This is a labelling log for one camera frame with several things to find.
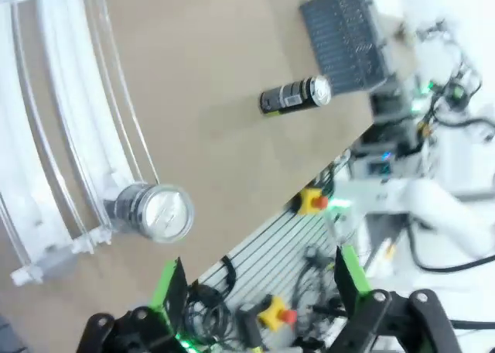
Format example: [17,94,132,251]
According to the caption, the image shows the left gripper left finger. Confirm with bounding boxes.
[75,256,191,353]

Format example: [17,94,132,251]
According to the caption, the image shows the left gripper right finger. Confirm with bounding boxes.
[328,245,463,353]

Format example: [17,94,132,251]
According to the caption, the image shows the black Pepsi can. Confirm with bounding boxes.
[258,74,333,117]
[103,182,196,245]

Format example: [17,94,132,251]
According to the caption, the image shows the white can dispenser rack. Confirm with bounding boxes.
[0,0,162,286]

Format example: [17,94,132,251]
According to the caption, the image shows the yellow emergency stop button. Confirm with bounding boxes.
[295,187,329,216]
[257,295,299,331]

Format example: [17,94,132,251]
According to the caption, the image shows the black electronics box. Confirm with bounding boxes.
[369,76,411,125]

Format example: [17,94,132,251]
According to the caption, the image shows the grey plastic basket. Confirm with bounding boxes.
[299,0,391,97]

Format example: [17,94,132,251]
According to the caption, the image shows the coiled black cables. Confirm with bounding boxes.
[184,283,233,342]

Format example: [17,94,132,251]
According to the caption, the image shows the black strap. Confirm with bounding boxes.
[220,255,237,286]

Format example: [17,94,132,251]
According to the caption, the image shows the slotted aluminium base plate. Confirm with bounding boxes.
[193,205,349,353]

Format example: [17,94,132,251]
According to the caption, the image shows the thin black cable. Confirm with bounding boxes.
[404,217,495,273]

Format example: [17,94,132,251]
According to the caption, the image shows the black cable bundle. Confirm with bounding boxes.
[415,19,495,145]

